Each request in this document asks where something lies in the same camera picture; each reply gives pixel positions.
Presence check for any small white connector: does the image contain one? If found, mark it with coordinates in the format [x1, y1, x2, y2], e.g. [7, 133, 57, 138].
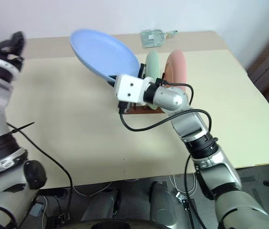
[175, 191, 186, 203]

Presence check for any short black right wrist cable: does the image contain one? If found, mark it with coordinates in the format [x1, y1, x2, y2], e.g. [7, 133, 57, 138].
[155, 72, 195, 108]

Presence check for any green plate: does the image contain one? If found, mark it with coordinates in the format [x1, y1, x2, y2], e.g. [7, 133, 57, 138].
[145, 50, 160, 111]

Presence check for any small grey floor box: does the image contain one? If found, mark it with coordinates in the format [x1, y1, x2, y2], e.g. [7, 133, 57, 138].
[30, 202, 45, 218]

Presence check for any white floor cable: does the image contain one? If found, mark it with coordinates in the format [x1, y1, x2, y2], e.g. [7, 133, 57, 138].
[168, 173, 198, 196]
[73, 182, 113, 198]

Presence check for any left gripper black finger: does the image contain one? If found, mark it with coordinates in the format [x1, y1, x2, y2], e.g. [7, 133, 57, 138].
[10, 31, 27, 46]
[12, 44, 28, 59]

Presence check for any black zip tie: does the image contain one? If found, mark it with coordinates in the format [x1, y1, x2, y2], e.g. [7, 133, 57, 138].
[10, 122, 35, 135]

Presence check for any wooden dish rack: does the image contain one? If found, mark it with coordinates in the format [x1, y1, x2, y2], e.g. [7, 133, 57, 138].
[122, 63, 166, 116]

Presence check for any blue plate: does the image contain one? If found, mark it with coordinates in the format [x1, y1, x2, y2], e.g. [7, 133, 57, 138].
[70, 29, 141, 83]

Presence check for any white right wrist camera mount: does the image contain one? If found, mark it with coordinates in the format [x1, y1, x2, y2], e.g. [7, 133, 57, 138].
[114, 74, 153, 104]

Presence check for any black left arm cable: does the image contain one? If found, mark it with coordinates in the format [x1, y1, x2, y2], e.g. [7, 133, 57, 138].
[6, 122, 73, 217]

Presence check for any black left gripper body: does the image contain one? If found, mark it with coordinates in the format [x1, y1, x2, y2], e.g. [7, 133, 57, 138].
[0, 38, 26, 71]

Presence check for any black cable under right arm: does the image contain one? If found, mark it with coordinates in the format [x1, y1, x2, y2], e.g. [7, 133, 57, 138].
[184, 154, 201, 229]

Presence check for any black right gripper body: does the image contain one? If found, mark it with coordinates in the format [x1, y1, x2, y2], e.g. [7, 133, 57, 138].
[117, 100, 135, 115]

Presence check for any pink plate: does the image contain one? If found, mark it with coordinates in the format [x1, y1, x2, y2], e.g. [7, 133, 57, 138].
[164, 48, 188, 93]

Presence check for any dark brown furniture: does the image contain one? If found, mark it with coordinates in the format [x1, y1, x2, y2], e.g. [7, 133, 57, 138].
[246, 22, 269, 121]

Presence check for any dark rounded robot leg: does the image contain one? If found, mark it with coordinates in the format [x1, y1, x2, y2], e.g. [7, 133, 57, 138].
[80, 187, 120, 222]
[149, 181, 176, 225]

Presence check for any clear plastic bag of parts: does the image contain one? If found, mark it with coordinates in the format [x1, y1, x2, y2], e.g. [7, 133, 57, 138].
[140, 29, 167, 49]

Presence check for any long black right wrist cable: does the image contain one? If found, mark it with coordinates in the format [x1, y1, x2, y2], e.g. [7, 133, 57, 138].
[118, 108, 213, 142]

